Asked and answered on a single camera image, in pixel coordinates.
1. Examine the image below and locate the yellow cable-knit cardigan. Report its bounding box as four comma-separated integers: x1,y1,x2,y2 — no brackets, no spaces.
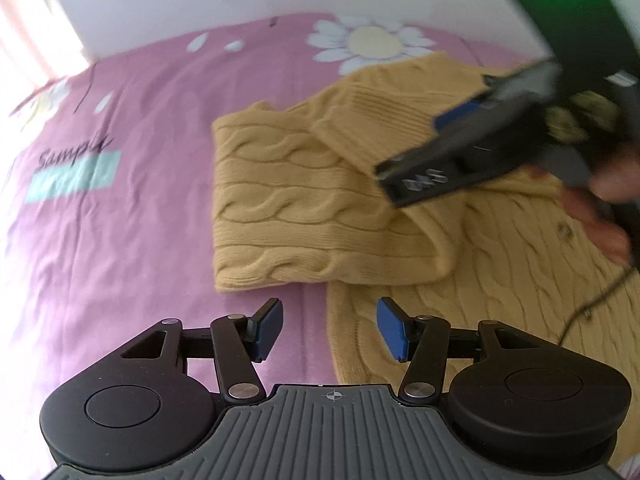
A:
210,50,640,391

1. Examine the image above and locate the person's right hand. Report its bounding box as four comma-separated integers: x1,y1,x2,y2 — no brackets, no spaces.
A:
529,138,640,265

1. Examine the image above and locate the pink floral bed sheet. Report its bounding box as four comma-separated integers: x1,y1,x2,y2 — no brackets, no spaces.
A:
0,12,551,401

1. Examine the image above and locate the black cable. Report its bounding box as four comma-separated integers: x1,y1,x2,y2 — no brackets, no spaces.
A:
556,263,637,346

